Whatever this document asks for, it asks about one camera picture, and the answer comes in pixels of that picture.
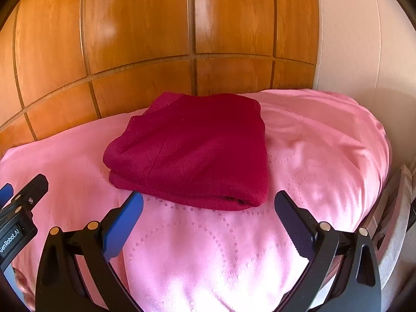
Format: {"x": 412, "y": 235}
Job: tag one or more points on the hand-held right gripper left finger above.
{"x": 126, "y": 221}

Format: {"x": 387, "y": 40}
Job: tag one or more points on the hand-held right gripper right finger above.
{"x": 292, "y": 221}

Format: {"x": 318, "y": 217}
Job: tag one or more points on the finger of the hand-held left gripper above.
{"x": 34, "y": 190}
{"x": 6, "y": 195}

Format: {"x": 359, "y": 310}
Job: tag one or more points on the maroon pants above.
{"x": 191, "y": 149}

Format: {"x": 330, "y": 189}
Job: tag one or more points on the person's left hand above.
{"x": 24, "y": 287}

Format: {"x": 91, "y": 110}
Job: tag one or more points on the pink bedspread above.
{"x": 325, "y": 156}

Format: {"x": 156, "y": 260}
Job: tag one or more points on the wooden bed frame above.
{"x": 395, "y": 227}

